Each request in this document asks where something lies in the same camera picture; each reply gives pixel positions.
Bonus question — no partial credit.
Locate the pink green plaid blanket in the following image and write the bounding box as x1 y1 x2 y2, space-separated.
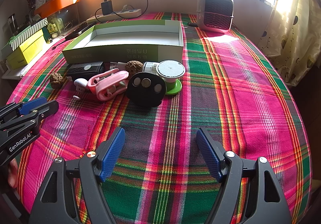
6 11 313 224

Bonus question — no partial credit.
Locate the black charger cable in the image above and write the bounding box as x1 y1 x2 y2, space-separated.
51 0 149 50

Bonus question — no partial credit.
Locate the white stand with green base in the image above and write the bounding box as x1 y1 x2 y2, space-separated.
157 60 186 96

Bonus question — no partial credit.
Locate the white ribbed cylinder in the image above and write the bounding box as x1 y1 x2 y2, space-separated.
142 62 161 73

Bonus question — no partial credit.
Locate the white usb cable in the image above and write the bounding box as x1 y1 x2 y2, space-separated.
105 62 127 70

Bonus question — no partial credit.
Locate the black smartphone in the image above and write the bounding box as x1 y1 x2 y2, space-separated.
66 24 97 39

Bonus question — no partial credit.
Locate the black charger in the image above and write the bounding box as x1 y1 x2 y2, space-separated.
101 1 113 15

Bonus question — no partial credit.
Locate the green striped box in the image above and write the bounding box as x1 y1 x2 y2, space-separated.
9 18 49 48

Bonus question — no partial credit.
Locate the ridged brown walnut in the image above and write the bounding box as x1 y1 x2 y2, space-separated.
50 72 63 88

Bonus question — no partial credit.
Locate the glass jar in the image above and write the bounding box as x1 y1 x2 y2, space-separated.
6 13 18 36

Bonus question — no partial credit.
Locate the person's left hand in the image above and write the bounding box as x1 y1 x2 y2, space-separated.
7 157 18 187

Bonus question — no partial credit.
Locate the beige power strip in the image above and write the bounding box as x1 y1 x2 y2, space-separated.
86 8 142 24

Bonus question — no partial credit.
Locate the black bike light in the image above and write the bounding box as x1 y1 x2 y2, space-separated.
66 62 105 80

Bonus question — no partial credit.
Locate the grey space heater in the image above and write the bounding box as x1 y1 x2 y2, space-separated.
196 0 235 32

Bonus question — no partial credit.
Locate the green and white cardboard box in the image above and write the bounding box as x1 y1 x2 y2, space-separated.
62 20 185 64

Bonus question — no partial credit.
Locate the white mushroom-shaped knob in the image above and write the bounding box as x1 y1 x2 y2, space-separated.
73 78 89 100

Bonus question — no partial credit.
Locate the cream patterned curtain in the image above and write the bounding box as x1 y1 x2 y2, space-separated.
258 0 321 86

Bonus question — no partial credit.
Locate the black oval button holder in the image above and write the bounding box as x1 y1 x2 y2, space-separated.
126 72 167 107

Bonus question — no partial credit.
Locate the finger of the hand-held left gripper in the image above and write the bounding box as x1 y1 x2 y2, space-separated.
0 100 60 139
0 97 49 124

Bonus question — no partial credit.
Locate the green label jar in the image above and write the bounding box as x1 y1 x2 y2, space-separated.
48 20 63 36

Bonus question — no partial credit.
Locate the orange box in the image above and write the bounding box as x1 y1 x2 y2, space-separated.
34 0 81 17

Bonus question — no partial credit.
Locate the yellow box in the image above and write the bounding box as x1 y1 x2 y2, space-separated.
5 28 46 66

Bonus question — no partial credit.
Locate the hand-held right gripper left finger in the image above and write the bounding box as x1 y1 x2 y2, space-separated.
29 127 126 224

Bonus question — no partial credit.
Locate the pitted brown walnut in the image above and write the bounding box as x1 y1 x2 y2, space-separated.
125 61 144 79

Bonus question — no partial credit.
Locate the pink clip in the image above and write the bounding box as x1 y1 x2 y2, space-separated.
87 69 121 94

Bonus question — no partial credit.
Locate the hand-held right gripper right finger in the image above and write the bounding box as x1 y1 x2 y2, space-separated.
196 127 293 224

